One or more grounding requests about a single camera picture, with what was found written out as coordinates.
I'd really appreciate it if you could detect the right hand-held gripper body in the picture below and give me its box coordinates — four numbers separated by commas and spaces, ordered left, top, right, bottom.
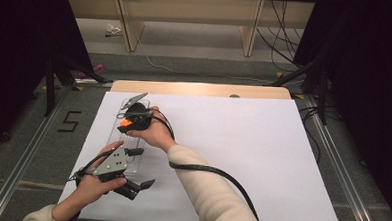
119, 90, 155, 133

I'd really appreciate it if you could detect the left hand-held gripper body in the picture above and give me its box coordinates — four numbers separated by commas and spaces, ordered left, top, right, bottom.
91, 145, 143, 201

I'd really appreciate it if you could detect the clear plastic tray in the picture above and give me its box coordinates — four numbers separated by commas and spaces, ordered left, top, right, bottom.
104, 96, 151, 176

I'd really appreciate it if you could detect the person's right hand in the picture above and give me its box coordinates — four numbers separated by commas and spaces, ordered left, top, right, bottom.
125, 104, 179, 155

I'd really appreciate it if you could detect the person's left hand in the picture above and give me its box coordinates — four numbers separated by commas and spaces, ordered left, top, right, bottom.
67, 137, 130, 213

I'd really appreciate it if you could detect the pink object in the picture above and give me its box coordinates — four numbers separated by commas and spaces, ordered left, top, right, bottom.
77, 61, 107, 82

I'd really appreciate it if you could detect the wooden table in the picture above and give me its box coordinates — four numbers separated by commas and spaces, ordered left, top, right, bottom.
110, 79, 293, 102

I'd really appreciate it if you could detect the black metal stand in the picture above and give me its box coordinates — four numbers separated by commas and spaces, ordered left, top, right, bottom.
43, 48, 111, 121
269, 55, 331, 126

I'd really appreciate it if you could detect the white crumpled object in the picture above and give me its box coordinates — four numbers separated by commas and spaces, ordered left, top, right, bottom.
103, 22, 124, 39

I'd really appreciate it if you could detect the white sheet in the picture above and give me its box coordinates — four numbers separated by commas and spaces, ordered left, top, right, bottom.
57, 89, 349, 221

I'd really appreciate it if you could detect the beige wooden shelf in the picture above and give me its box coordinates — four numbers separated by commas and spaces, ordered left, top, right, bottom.
63, 0, 317, 61

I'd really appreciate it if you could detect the dark curtain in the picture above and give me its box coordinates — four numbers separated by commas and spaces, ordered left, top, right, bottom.
0, 0, 97, 160
285, 0, 392, 221

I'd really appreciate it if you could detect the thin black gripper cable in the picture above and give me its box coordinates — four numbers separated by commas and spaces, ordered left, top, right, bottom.
66, 147, 117, 189

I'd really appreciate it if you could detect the thick black gripper cable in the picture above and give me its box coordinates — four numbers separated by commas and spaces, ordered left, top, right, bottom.
145, 108, 267, 221

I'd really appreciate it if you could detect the metal floor rail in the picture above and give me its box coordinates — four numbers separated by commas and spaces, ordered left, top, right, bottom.
0, 81, 73, 221
294, 94, 388, 221

